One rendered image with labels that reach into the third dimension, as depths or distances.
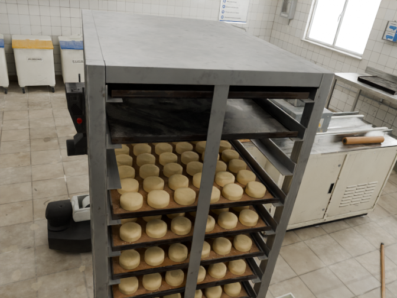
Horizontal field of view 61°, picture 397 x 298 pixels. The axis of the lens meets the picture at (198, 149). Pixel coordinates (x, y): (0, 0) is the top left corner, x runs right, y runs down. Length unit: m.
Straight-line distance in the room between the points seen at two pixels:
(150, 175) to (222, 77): 0.34
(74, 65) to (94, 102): 5.14
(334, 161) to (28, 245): 2.47
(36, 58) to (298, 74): 5.16
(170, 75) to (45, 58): 5.11
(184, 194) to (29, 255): 2.17
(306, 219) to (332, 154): 0.66
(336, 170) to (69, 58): 4.22
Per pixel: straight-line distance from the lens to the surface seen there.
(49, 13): 6.21
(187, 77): 0.60
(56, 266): 2.73
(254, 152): 2.63
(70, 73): 5.76
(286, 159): 0.83
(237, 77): 0.64
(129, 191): 0.78
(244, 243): 0.96
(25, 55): 5.65
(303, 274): 2.90
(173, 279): 0.96
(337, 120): 3.48
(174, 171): 0.86
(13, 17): 6.22
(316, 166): 2.83
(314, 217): 3.22
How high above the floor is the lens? 1.97
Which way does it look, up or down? 28 degrees down
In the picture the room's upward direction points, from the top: 8 degrees clockwise
